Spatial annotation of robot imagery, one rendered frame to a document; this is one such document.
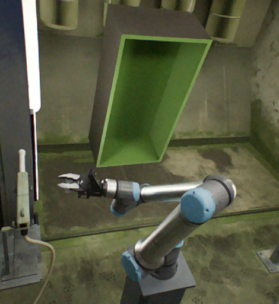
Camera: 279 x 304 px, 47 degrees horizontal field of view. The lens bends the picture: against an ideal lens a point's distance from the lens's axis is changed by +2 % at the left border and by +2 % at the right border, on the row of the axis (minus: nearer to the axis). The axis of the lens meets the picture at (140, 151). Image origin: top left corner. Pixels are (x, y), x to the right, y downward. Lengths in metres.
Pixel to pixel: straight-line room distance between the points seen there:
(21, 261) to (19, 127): 0.66
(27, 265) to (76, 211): 1.30
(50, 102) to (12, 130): 1.69
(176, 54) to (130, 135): 0.90
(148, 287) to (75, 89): 2.28
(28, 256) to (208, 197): 0.95
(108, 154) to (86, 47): 1.28
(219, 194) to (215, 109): 2.98
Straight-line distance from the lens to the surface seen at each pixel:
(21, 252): 1.71
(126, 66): 2.50
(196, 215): 1.14
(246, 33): 4.33
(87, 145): 3.50
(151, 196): 1.56
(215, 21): 3.68
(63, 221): 2.82
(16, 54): 1.61
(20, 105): 1.72
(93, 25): 3.58
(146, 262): 1.55
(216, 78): 4.12
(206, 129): 4.01
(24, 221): 1.37
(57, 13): 3.15
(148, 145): 2.99
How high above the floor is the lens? 2.17
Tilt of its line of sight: 35 degrees down
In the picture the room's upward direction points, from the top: 11 degrees clockwise
